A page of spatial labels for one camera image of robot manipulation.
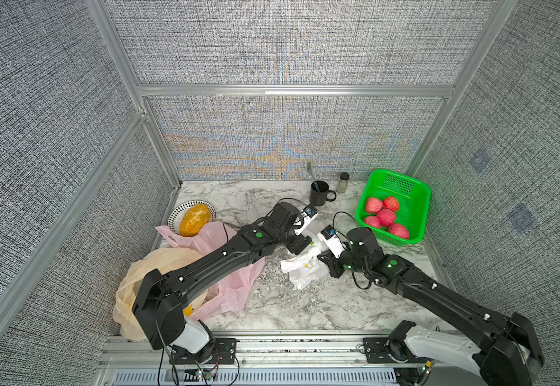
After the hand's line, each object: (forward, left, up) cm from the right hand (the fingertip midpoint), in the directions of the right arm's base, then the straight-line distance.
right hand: (319, 249), depth 78 cm
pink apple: (+27, -28, -12) cm, 40 cm away
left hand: (+6, +4, +4) cm, 8 cm away
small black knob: (+41, -17, -9) cm, 46 cm away
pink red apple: (+18, -25, -11) cm, 33 cm away
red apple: (+28, -35, -11) cm, 46 cm away
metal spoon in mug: (+41, -1, -4) cm, 41 cm away
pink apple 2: (+20, -31, -10) cm, 38 cm away
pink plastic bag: (-11, +29, -8) cm, 32 cm away
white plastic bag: (-6, +6, +1) cm, 9 cm away
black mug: (+33, -5, -14) cm, 36 cm away
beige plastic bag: (-1, +52, -5) cm, 52 cm away
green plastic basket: (+34, -49, -15) cm, 62 cm away
